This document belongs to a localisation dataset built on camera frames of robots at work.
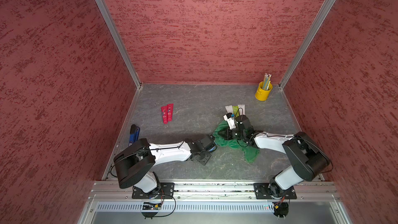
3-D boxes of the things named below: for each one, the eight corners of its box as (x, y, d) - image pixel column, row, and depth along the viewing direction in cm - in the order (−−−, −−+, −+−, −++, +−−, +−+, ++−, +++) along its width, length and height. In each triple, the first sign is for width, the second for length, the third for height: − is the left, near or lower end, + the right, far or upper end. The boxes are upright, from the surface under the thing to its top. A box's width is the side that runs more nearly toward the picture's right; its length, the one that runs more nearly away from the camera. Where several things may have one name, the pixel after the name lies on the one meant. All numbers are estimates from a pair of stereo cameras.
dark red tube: (162, 124, 101) (161, 122, 98) (161, 108, 109) (160, 106, 107) (168, 123, 101) (167, 121, 99) (167, 107, 109) (166, 105, 107)
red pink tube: (166, 121, 102) (165, 120, 100) (167, 105, 110) (167, 103, 108) (173, 121, 102) (172, 119, 100) (173, 105, 111) (173, 103, 109)
